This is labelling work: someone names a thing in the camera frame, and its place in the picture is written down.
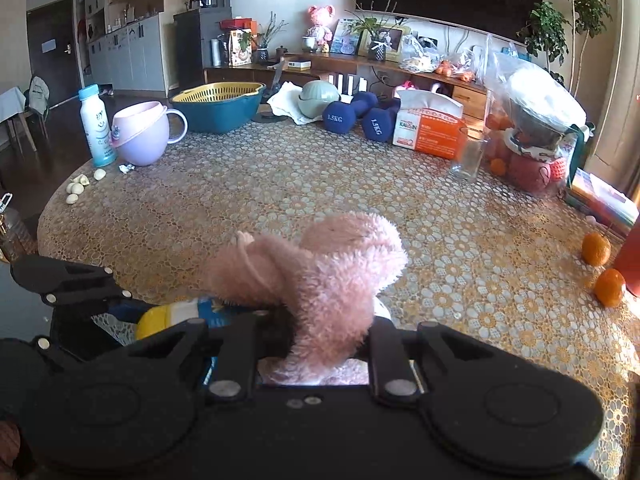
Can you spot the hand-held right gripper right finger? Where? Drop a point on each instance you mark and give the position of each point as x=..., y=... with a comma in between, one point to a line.
x=388, y=341

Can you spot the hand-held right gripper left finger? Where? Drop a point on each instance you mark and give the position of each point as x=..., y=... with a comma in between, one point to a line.
x=250, y=331

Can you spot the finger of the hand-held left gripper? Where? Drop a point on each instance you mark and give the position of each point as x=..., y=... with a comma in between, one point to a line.
x=90, y=330
x=65, y=280

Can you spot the blue bottle with yellow cap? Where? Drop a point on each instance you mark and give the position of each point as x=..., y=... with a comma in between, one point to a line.
x=175, y=316

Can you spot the pink fluffy cloth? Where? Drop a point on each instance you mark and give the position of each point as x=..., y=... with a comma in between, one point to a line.
x=325, y=280

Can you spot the cooking oil bottle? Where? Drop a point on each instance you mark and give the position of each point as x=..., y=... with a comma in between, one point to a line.
x=12, y=232

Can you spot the garlic clove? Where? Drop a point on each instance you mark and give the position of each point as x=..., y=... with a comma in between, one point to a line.
x=100, y=174
x=81, y=179
x=77, y=189
x=71, y=198

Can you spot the silver candy wrapper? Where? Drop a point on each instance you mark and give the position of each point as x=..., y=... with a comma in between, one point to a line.
x=125, y=167

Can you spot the white milk bottle blue cap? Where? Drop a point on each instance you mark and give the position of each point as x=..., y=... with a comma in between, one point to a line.
x=96, y=127

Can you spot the lavender plastic jug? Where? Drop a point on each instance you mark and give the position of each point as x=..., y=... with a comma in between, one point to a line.
x=145, y=135

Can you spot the dining chair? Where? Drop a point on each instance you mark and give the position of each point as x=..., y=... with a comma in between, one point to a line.
x=37, y=97

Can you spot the clear drinking glass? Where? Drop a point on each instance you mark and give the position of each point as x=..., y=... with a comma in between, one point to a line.
x=468, y=157

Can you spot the small tangerine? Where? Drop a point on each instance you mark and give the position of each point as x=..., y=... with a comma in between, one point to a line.
x=497, y=166

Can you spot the black round coaster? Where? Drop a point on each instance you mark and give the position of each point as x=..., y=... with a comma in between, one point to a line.
x=270, y=118

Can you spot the orange and white tissue box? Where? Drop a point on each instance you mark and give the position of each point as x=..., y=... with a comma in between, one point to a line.
x=427, y=127

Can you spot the blue dumbbell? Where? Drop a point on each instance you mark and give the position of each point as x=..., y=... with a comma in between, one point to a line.
x=378, y=124
x=340, y=116

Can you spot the teal basin with yellow colander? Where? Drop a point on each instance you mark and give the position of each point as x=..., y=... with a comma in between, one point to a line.
x=220, y=107

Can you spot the orange tangerine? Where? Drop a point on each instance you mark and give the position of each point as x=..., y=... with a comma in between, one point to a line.
x=596, y=249
x=610, y=287

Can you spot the white cloth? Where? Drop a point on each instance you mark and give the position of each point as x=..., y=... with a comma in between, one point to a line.
x=285, y=102

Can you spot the dark wooden door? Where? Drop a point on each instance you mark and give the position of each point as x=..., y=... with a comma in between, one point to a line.
x=52, y=45

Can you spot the white cabinet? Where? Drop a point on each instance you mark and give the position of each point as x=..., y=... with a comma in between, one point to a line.
x=130, y=52

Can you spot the grey-green bowl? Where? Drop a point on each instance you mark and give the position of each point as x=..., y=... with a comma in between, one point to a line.
x=320, y=99

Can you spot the stack of books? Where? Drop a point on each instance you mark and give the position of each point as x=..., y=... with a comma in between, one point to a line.
x=602, y=202

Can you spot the clear plastic bag of fruit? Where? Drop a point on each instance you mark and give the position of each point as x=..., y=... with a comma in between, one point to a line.
x=537, y=125

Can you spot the steel thermos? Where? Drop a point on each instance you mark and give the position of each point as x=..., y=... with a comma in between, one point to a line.
x=216, y=52

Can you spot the wooden sideboard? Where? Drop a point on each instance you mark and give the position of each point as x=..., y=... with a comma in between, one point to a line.
x=330, y=67

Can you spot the small plant in dark pot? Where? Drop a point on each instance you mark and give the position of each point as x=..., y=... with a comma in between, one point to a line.
x=265, y=45

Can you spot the plastic bags on sideboard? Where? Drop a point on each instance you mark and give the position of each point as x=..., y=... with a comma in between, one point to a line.
x=440, y=57

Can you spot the red box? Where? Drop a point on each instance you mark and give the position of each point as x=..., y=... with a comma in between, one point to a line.
x=239, y=26

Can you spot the pink plush doll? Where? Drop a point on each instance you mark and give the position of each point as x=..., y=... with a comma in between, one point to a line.
x=319, y=25

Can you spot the tall potted tree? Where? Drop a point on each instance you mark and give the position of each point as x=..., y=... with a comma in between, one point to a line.
x=555, y=20

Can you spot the yellow-green picture frame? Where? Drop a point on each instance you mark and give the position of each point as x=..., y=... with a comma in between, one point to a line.
x=395, y=42

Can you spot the small photo frame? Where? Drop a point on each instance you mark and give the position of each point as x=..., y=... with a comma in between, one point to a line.
x=345, y=37

